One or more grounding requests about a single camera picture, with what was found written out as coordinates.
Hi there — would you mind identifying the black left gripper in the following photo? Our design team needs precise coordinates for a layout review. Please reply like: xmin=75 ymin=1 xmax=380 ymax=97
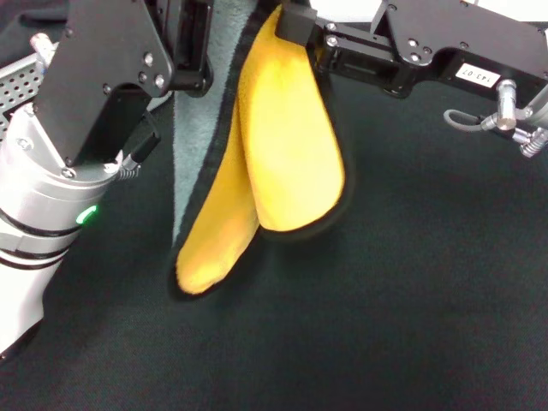
xmin=32 ymin=0 xmax=215 ymax=169

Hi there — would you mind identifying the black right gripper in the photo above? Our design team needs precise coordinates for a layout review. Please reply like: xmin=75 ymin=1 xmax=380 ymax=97
xmin=275 ymin=0 xmax=548 ymax=108

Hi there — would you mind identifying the yellow and grey towel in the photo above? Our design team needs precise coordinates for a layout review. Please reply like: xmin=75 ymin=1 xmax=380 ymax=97
xmin=165 ymin=0 xmax=359 ymax=303

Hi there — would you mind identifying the grey perforated storage box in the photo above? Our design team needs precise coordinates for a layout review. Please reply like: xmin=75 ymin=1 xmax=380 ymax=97
xmin=0 ymin=55 xmax=175 ymax=142

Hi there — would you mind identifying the black tablecloth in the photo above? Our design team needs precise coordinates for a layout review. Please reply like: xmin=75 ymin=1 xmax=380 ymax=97
xmin=0 ymin=72 xmax=548 ymax=411

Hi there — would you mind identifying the left gripper silver connector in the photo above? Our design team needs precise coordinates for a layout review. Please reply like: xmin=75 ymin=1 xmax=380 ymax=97
xmin=28 ymin=33 xmax=60 ymax=77

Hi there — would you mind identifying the gripper silver connector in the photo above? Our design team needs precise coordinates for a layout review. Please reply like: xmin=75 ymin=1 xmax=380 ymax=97
xmin=495 ymin=79 xmax=520 ymax=130
xmin=28 ymin=33 xmax=60 ymax=77

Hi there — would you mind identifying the right gripper silver connector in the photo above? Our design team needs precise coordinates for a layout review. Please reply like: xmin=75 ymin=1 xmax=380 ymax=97
xmin=495 ymin=79 xmax=520 ymax=130

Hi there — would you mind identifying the dark folded cloth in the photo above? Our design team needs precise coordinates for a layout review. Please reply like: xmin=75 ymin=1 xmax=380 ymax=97
xmin=0 ymin=0 xmax=74 ymax=69

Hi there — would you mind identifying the black left arm cable plug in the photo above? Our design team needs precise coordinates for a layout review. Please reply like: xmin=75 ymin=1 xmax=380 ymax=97
xmin=114 ymin=110 xmax=163 ymax=180

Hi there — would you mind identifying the grey right arm cable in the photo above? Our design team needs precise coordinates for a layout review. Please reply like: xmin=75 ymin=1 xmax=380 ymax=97
xmin=443 ymin=109 xmax=521 ymax=138

